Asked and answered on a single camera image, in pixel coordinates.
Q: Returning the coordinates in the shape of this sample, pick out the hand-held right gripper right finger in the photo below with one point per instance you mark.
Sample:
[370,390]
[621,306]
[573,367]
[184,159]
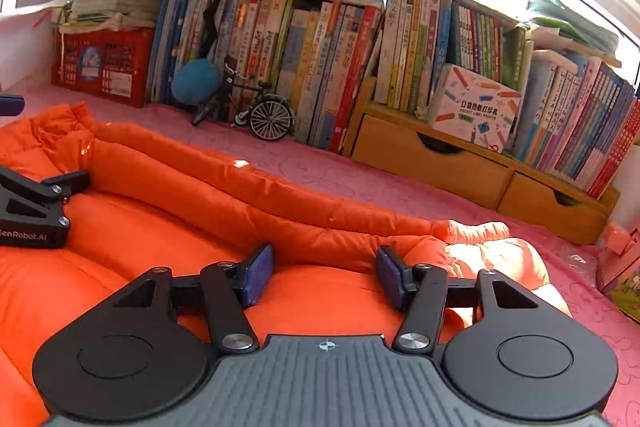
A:
[392,277]

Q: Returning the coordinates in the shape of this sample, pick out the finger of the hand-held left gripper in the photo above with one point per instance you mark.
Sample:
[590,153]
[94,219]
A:
[11,104]
[30,194]

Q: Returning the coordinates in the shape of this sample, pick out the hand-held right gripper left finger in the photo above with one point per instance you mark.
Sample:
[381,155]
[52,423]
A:
[257,274]

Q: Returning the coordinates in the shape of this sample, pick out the orange puffer jacket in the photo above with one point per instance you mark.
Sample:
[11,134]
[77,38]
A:
[150,227]

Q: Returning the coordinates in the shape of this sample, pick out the white paper sheets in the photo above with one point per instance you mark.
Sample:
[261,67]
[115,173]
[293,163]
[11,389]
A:
[25,47]

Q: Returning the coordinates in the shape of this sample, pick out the red plastic crate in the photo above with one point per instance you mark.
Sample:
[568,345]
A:
[100,67]

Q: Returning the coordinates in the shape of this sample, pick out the wooden drawer organizer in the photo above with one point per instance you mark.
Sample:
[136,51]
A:
[430,162]

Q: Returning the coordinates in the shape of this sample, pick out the miniature bicycle model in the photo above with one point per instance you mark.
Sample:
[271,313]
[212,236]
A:
[270,119]

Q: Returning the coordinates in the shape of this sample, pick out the white pencil-print box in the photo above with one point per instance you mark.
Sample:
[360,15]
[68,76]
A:
[475,112]

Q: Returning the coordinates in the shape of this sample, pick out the blue plush ball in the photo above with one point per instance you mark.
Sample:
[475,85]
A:
[195,82]

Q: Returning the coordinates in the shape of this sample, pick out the row of books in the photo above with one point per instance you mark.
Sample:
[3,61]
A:
[325,57]

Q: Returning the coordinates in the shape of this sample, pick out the pink toy house box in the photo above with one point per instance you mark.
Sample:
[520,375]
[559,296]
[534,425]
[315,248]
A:
[622,277]

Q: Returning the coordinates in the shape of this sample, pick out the stack of green booklets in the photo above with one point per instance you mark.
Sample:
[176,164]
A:
[570,27]

